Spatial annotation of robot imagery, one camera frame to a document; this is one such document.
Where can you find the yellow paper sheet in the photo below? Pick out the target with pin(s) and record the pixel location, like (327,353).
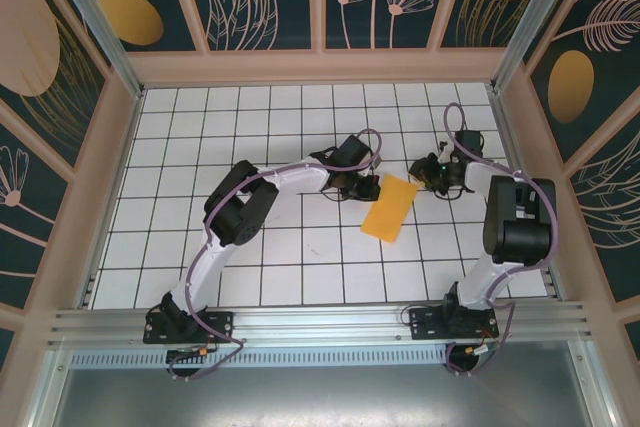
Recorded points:
(389,209)

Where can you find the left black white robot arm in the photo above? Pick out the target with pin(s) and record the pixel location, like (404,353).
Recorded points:
(240,217)

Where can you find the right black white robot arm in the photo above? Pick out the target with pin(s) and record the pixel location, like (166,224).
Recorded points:
(520,237)

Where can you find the grey metal sheet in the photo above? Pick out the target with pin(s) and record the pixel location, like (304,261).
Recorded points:
(320,397)

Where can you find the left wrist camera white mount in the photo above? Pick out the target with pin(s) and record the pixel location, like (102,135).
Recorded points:
(378,162)

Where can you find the aluminium mounting rail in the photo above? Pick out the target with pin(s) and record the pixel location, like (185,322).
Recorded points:
(320,322)

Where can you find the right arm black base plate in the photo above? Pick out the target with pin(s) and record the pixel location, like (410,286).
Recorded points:
(425,327)

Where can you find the aluminium corner post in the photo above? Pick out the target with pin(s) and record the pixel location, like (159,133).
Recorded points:
(95,22)
(540,7)

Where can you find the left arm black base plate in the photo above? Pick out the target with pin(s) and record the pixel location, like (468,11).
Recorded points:
(222,319)

